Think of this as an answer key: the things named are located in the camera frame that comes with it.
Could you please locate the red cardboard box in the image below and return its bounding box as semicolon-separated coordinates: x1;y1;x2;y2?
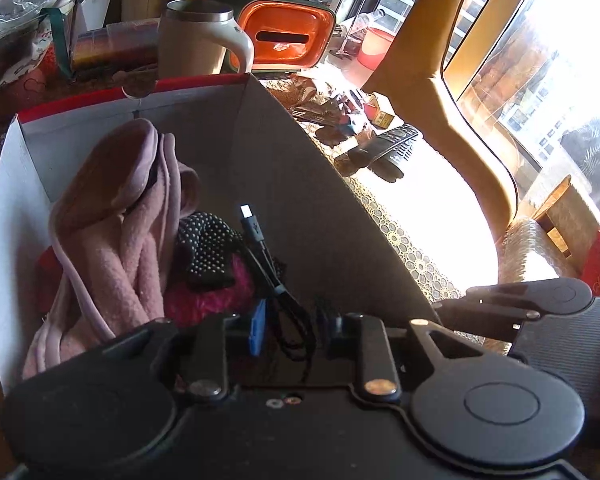
0;72;443;396

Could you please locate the brown snack wrapper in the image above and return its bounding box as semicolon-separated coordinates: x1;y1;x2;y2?
315;120;376;150
280;80;322;113

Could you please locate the beige mug with white handle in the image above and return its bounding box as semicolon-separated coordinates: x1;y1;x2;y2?
157;0;255;81

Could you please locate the pink plush fruit toy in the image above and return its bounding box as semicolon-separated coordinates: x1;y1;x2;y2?
165;252;261;331

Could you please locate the colourful flat tin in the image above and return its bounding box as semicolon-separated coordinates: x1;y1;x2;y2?
72;19;161;70

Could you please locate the wooden stool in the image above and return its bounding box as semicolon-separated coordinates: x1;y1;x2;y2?
530;175;600;261

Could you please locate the pink fleece cloth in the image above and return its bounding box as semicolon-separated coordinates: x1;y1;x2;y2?
22;119;203;381

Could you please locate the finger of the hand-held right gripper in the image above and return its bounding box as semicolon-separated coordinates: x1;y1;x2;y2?
431;280;556;322
472;316;523;345

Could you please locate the black remote control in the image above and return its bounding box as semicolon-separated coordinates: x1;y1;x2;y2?
362;125;421;156
375;140;420;181

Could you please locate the clear plastic bottle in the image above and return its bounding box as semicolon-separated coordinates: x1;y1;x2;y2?
340;9;386;36

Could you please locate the white plant pot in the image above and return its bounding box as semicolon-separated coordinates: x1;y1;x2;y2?
72;0;115;33

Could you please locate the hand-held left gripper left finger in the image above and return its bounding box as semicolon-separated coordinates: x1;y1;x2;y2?
100;300;268;404

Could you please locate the small yellow box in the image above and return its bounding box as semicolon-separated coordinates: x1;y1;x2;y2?
362;92;396;128

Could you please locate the orange and green appliance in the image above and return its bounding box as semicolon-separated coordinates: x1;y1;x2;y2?
207;0;337;73

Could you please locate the black USB cable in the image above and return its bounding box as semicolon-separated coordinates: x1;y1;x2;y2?
239;203;316;386

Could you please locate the clear fruit gift basket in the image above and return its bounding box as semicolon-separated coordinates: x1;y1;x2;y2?
0;0;76;98

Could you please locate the red bucket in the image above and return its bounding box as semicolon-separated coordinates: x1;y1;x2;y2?
356;27;396;71

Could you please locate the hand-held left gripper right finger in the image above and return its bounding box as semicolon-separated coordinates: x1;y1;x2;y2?
325;312;482;404

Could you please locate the black dotted glove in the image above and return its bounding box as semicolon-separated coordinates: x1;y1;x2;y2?
172;211;286;292

